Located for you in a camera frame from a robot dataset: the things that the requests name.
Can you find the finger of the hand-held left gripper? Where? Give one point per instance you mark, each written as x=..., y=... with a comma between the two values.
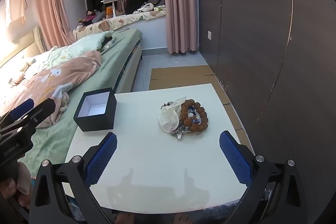
x=43, y=108
x=21, y=109

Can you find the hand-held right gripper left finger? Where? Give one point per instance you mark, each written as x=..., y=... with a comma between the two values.
x=103, y=158

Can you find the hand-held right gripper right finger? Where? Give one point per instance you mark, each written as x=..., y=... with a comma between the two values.
x=235, y=158

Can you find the black gift box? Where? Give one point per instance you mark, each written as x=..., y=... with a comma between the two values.
x=97, y=121

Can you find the white fabric pouch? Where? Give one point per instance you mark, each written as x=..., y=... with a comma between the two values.
x=169, y=119

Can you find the person's left hand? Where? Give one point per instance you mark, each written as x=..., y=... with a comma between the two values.
x=24, y=176

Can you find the pink floral blanket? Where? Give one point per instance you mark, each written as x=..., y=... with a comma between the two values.
x=52, y=82

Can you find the bed with green sheet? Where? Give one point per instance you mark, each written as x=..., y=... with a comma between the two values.
x=86, y=82

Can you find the beige padded headboard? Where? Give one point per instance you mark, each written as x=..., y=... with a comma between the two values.
x=23, y=48

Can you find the person's left foot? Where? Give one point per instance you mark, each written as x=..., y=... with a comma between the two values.
x=126, y=219

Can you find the person's foot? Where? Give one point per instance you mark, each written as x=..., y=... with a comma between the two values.
x=182, y=220
x=126, y=219

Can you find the light green quilt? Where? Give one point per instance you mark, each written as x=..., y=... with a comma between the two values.
x=86, y=41

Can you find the person's right foot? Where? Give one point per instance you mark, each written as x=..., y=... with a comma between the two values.
x=182, y=220

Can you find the pink curtain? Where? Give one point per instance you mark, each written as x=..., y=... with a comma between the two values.
x=51, y=3
x=179, y=3

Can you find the white hanging cloth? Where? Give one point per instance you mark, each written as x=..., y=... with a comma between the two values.
x=15, y=1

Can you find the orange box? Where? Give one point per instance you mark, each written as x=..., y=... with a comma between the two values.
x=109, y=12

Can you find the dark brown wardrobe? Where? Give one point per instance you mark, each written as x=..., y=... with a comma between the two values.
x=262, y=43

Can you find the floral window seat bedding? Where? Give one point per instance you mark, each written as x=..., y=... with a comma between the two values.
x=126, y=20

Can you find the black bag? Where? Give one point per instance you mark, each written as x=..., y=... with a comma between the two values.
x=137, y=1

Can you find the panda plush toy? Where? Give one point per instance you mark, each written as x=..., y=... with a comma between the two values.
x=147, y=6

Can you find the white wall outlet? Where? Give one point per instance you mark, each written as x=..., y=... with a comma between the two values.
x=209, y=35

